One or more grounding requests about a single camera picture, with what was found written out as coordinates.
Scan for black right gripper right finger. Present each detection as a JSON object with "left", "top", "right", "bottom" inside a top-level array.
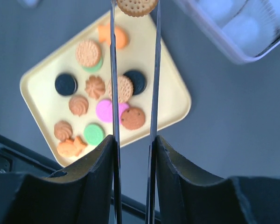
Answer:
[{"left": 156, "top": 136, "right": 280, "bottom": 224}]

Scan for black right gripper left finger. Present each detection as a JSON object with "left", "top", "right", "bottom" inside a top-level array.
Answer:
[{"left": 0, "top": 135, "right": 113, "bottom": 224}]

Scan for pink sandwich cookie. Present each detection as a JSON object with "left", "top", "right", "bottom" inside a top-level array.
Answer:
[{"left": 96, "top": 99, "right": 130, "bottom": 124}]

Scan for brown chocolate chip cookie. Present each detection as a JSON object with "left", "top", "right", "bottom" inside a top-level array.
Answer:
[{"left": 120, "top": 107, "right": 146, "bottom": 130}]

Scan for black sandwich cookie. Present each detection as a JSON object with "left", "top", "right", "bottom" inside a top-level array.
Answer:
[
  {"left": 55, "top": 73, "right": 78, "bottom": 96},
  {"left": 123, "top": 70, "right": 147, "bottom": 96}
]

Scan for round tan dotted biscuit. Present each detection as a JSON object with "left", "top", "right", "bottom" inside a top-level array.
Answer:
[{"left": 116, "top": 0, "right": 158, "bottom": 17}]

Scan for metal serving tongs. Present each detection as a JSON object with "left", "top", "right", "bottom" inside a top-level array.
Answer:
[{"left": 110, "top": 0, "right": 161, "bottom": 224}]

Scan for green sandwich cookie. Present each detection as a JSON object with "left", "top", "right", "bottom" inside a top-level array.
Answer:
[
  {"left": 82, "top": 57, "right": 103, "bottom": 72},
  {"left": 83, "top": 123, "right": 105, "bottom": 146}
]

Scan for orange fish cookie lower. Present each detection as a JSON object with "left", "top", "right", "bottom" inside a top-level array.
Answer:
[{"left": 57, "top": 136, "right": 88, "bottom": 158}]

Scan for orange fish cookie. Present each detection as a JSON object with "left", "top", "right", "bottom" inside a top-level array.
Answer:
[
  {"left": 57, "top": 136, "right": 88, "bottom": 158},
  {"left": 98, "top": 24, "right": 129, "bottom": 49}
]

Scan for tan swirl cookie lower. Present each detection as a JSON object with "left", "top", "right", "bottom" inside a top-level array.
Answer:
[{"left": 54, "top": 120, "right": 73, "bottom": 141}]

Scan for tan swirl cookie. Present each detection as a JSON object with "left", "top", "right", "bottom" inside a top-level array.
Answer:
[
  {"left": 69, "top": 95, "right": 89, "bottom": 117},
  {"left": 54, "top": 120, "right": 73, "bottom": 141}
]

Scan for tan swirl cookie middle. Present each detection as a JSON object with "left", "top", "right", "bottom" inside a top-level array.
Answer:
[{"left": 69, "top": 95, "right": 89, "bottom": 117}]

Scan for tan flower cookie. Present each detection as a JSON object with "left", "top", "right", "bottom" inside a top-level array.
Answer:
[{"left": 84, "top": 75, "right": 105, "bottom": 100}]

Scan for yellow plastic tray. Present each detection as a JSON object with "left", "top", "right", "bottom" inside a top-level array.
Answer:
[{"left": 20, "top": 8, "right": 191, "bottom": 167}]

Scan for orange fish cookie upper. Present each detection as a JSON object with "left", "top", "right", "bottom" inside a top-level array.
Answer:
[{"left": 98, "top": 24, "right": 129, "bottom": 49}]

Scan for pink cookie tin box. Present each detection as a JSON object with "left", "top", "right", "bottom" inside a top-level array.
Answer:
[{"left": 176, "top": 0, "right": 280, "bottom": 64}]

